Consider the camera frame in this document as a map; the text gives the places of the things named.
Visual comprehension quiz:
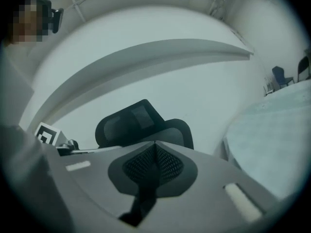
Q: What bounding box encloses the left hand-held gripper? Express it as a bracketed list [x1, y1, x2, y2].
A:
[35, 122, 123, 156]

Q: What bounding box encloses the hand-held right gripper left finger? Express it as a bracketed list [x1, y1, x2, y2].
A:
[48, 141, 157, 233]

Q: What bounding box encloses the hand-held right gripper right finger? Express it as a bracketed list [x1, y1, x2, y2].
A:
[139, 141, 290, 233]

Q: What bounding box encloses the black mesh office chair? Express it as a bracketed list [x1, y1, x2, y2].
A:
[94, 99, 195, 150]

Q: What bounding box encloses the blue chair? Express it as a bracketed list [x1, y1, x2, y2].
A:
[271, 66, 295, 87]

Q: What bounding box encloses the round table with light cloth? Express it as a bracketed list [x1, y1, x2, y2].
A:
[221, 80, 311, 200]

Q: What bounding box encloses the person's head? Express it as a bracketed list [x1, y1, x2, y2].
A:
[4, 0, 53, 46]

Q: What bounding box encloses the black head-mounted camera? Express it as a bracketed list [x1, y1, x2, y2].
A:
[36, 0, 65, 34]

